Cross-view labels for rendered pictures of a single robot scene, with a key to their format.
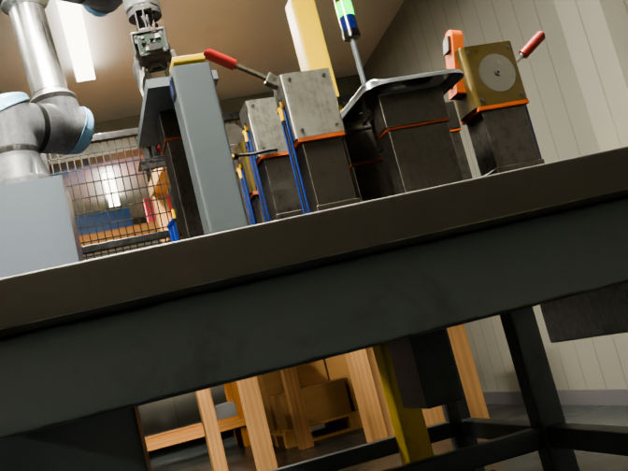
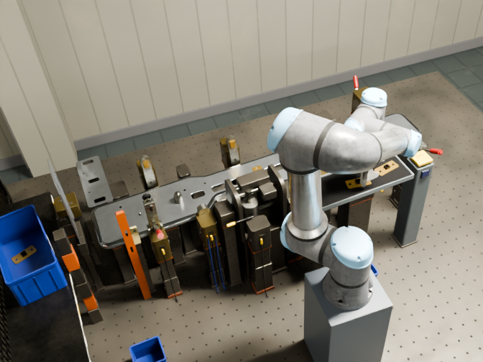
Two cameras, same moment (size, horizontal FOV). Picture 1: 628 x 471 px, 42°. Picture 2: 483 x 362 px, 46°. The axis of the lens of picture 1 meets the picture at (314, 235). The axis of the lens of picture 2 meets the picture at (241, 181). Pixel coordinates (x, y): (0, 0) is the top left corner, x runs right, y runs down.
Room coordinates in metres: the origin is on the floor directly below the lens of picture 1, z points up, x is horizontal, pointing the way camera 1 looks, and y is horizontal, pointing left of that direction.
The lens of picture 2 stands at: (2.12, 1.58, 2.56)
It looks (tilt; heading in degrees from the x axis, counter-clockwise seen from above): 45 degrees down; 269
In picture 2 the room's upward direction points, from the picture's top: 6 degrees counter-clockwise
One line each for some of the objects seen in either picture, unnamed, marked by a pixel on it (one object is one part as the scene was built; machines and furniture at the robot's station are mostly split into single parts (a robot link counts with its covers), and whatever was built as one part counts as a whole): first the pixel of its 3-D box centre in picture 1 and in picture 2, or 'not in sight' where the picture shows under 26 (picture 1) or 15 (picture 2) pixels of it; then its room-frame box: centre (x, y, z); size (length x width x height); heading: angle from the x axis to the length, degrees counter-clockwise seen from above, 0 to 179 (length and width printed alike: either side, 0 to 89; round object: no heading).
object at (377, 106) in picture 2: not in sight; (372, 108); (1.67, 0.24, 1.48); 0.09 x 0.08 x 0.11; 50
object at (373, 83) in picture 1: (319, 182); (264, 171); (1.99, -0.04, 1.00); 1.38 x 0.22 x 0.02; 17
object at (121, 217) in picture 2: not in sight; (134, 258); (2.50, 0.28, 0.95); 0.03 x 0.01 x 0.50; 17
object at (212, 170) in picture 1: (216, 186); (411, 202); (1.44, 0.15, 0.92); 0.08 x 0.08 x 0.44; 17
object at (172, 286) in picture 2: not in sight; (167, 266); (2.40, 0.28, 0.87); 0.10 x 0.07 x 0.35; 107
